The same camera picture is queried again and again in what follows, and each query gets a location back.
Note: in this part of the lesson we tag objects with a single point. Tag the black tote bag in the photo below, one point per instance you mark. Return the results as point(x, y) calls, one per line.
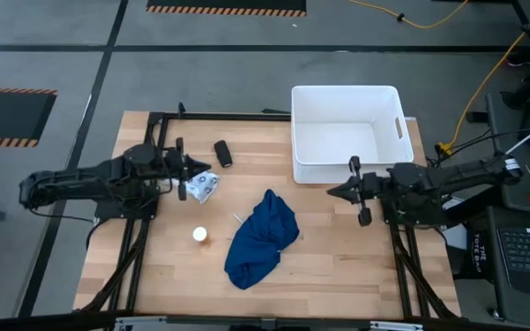
point(479, 253)

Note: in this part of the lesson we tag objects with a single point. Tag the white packet with dark print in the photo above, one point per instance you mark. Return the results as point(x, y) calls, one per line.
point(205, 184)

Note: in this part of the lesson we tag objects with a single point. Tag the white paper sheet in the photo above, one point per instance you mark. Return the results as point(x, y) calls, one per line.
point(456, 236)

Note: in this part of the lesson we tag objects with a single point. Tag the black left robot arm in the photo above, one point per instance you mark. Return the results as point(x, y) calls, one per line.
point(85, 177)

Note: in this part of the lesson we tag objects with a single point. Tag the blue cloth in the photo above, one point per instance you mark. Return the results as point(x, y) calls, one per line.
point(260, 239)

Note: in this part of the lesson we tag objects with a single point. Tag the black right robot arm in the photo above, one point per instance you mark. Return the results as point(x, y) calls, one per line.
point(453, 177)

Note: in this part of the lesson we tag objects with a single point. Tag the silver metal bracket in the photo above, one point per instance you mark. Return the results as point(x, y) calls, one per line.
point(396, 326)
point(141, 324)

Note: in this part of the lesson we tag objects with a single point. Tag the black keyboard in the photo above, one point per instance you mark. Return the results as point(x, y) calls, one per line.
point(529, 250)

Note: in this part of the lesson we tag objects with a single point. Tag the black striped-edge floor mat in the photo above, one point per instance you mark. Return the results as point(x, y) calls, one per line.
point(3, 115)
point(223, 4)

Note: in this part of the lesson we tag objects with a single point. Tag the thin white stick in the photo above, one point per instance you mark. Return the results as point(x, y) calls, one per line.
point(237, 218)

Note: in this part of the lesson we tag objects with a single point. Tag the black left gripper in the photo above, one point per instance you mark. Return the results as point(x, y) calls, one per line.
point(175, 165)

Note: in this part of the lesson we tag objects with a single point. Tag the white perforated plastic basket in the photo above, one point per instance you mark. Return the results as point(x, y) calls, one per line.
point(338, 133)

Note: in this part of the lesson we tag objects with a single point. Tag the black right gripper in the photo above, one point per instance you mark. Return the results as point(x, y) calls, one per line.
point(373, 187)

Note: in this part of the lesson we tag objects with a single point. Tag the black desk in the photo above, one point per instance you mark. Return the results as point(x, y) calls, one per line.
point(522, 193)

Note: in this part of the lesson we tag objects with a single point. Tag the black aluminium table frame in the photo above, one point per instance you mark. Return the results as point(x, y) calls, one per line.
point(223, 116)

